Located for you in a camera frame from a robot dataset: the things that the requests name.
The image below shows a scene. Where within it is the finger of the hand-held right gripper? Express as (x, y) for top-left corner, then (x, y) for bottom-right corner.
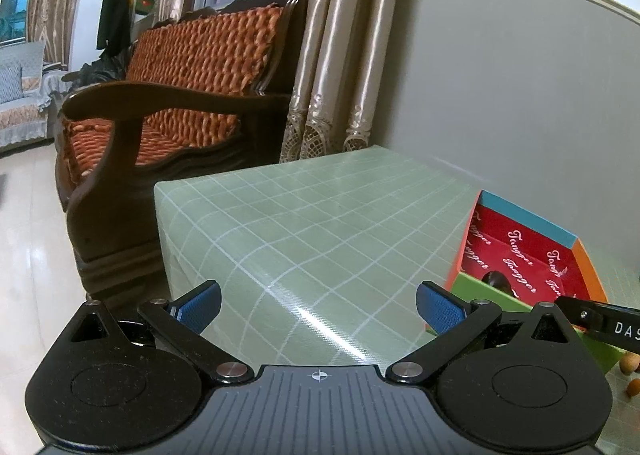
(554, 296), (604, 337)

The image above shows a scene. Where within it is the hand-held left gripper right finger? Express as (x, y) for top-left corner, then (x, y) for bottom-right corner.
(386, 281), (585, 384)

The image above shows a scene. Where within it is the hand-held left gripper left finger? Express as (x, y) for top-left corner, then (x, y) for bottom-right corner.
(69, 280), (254, 385)

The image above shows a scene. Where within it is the dark chocolate pastry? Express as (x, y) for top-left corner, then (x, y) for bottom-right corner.
(481, 271), (512, 292)

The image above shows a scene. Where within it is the colourful cardboard box red inside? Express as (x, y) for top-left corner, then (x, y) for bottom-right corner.
(425, 190), (622, 377)

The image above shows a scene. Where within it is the dark wooden sofa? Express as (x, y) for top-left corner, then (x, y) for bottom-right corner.
(54, 0), (311, 316)

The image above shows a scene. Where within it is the orange woven sofa cushion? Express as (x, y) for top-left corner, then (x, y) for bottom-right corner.
(62, 5), (286, 186)

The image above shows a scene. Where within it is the black bag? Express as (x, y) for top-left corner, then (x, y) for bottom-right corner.
(62, 47), (133, 96)

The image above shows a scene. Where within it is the grey covered sofa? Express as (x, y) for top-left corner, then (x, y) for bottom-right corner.
(0, 41), (68, 153)

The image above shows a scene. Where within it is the beige satin curtain lace hem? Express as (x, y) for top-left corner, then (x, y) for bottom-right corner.
(279, 0), (407, 164)

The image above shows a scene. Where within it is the grey pillow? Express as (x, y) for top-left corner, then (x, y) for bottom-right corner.
(0, 62), (25, 103)

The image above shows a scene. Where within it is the black coat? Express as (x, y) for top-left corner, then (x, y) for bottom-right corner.
(96, 0), (136, 58)

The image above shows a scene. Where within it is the white refrigerator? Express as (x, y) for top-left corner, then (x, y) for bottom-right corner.
(67, 0), (133, 73)

